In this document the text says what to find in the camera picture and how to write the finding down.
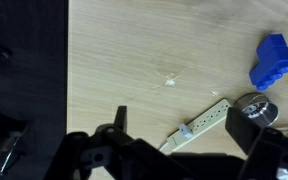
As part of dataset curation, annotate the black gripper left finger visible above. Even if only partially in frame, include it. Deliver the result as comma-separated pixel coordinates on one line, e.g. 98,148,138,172
113,105,128,134

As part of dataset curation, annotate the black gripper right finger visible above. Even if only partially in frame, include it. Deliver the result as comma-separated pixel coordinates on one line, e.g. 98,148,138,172
224,106,268,156

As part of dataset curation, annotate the small metal pot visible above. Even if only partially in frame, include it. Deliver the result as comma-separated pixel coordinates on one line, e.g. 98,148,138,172
233,92,280,128

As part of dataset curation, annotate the beige power strip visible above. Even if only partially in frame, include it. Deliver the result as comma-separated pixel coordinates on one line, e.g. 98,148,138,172
166,98,233,153

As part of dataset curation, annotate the grey plug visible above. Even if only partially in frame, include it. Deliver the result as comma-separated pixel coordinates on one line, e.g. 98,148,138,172
178,123,194,139

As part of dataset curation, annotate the blue lego block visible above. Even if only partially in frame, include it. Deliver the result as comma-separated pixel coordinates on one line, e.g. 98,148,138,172
249,33,288,92

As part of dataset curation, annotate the white power cable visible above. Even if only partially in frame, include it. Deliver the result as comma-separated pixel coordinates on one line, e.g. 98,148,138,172
158,141,170,153

